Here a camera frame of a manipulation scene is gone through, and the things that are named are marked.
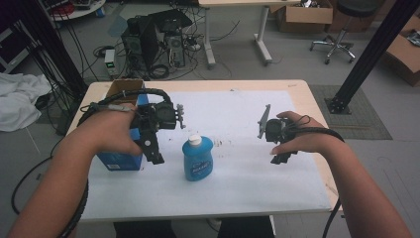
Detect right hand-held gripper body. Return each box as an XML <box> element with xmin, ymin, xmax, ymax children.
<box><xmin>265</xmin><ymin>118</ymin><xmax>300</xmax><ymax>166</ymax></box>

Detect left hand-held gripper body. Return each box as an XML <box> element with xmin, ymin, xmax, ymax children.
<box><xmin>130</xmin><ymin>101</ymin><xmax>178</xmax><ymax>166</ymax></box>

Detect blue bottle with white cap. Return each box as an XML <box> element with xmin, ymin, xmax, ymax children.
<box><xmin>181</xmin><ymin>134</ymin><xmax>215</xmax><ymax>182</ymax></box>

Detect blue cardboard box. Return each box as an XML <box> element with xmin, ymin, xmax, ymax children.
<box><xmin>96</xmin><ymin>78</ymin><xmax>151</xmax><ymax>172</ymax></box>

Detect person's right hand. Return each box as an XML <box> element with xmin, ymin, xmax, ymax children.
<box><xmin>269</xmin><ymin>110</ymin><xmax>332</xmax><ymax>157</ymax></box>

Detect person's left hand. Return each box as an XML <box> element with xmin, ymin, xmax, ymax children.
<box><xmin>82</xmin><ymin>104</ymin><xmax>144</xmax><ymax>157</ymax></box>

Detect small grey computer tower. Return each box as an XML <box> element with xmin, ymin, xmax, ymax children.
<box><xmin>165</xmin><ymin>33</ymin><xmax>186</xmax><ymax>69</ymax></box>

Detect white table mat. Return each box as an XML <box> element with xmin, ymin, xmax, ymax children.
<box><xmin>80</xmin><ymin>89</ymin><xmax>333</xmax><ymax>223</ymax></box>

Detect white power supply unit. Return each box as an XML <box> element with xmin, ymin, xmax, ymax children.
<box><xmin>103</xmin><ymin>49</ymin><xmax>120</xmax><ymax>77</ymax></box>

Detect large black computer tower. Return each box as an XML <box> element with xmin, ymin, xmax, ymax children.
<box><xmin>120</xmin><ymin>15</ymin><xmax>160</xmax><ymax>73</ymax></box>

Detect white desk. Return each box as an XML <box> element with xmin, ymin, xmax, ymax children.
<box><xmin>197</xmin><ymin>0</ymin><xmax>302</xmax><ymax>67</ymax></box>

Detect grey floor mat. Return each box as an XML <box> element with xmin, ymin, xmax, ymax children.
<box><xmin>308</xmin><ymin>84</ymin><xmax>393</xmax><ymax>141</ymax></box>

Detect black office chair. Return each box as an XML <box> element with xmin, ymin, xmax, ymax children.
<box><xmin>309</xmin><ymin>0</ymin><xmax>386</xmax><ymax>65</ymax></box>

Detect open cardboard box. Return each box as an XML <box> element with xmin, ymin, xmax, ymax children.
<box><xmin>276</xmin><ymin>0</ymin><xmax>334</xmax><ymax>35</ymax></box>

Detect person's dark trousers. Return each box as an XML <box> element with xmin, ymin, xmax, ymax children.
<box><xmin>113</xmin><ymin>215</ymin><xmax>275</xmax><ymax>238</ymax></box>

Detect round white table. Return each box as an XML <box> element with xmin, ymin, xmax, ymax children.
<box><xmin>39</xmin><ymin>0</ymin><xmax>107</xmax><ymax>23</ymax></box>

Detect white cloth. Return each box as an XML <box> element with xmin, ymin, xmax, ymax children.
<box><xmin>0</xmin><ymin>71</ymin><xmax>53</xmax><ymax>133</ymax></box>

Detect large cardboard box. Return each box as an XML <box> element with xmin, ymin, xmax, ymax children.
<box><xmin>383</xmin><ymin>14</ymin><xmax>420</xmax><ymax>88</ymax></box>

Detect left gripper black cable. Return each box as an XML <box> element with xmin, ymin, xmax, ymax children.
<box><xmin>58</xmin><ymin>87</ymin><xmax>174</xmax><ymax>238</ymax></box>

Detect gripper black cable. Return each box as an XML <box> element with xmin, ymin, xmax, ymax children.
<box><xmin>286</xmin><ymin>114</ymin><xmax>346</xmax><ymax>238</ymax></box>
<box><xmin>58</xmin><ymin>87</ymin><xmax>174</xmax><ymax>238</ymax></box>

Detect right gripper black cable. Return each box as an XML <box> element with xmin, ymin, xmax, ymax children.
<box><xmin>286</xmin><ymin>114</ymin><xmax>346</xmax><ymax>238</ymax></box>

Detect black stand with cables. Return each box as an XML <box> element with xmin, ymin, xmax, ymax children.
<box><xmin>18</xmin><ymin>0</ymin><xmax>89</xmax><ymax>100</ymax></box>

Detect black metal post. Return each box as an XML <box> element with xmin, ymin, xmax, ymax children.
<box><xmin>324</xmin><ymin>0</ymin><xmax>420</xmax><ymax>115</ymax></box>

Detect black floor cable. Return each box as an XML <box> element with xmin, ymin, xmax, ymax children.
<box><xmin>10</xmin><ymin>155</ymin><xmax>54</xmax><ymax>216</ymax></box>

